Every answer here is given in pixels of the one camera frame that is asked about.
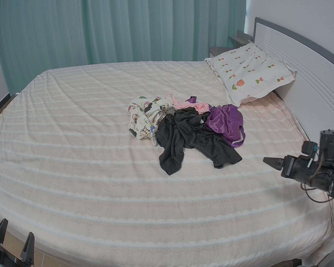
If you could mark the white printed pillow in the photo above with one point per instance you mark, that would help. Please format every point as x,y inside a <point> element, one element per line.
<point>247,71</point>

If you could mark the black T-shirt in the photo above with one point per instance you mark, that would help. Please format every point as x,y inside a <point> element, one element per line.
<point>183,138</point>

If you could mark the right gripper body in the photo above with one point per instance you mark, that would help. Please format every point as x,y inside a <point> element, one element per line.
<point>300,170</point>

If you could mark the pink garment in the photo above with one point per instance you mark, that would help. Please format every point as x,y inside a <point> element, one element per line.
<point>183,104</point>

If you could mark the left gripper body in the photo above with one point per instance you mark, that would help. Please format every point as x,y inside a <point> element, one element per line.
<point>0,253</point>

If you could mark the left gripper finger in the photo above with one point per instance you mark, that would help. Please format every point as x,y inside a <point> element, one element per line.
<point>27,247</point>
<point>1,232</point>

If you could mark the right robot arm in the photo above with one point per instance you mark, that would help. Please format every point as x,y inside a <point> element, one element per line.
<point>329,143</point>

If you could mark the white printed garment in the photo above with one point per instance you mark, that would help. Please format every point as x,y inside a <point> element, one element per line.
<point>139,121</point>

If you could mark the grey bedside table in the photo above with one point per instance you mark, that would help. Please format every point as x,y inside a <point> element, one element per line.
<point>218,50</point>

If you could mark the bed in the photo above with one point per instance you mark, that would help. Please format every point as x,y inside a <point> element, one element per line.
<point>86,149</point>

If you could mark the purple garment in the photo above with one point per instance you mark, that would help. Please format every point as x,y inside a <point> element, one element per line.
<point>225,121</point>

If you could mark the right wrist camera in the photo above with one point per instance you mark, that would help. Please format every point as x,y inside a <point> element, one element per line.
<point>307,147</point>

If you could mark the blue-green curtain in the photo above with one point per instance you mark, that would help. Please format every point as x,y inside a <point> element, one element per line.
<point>161,21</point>
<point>44,32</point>

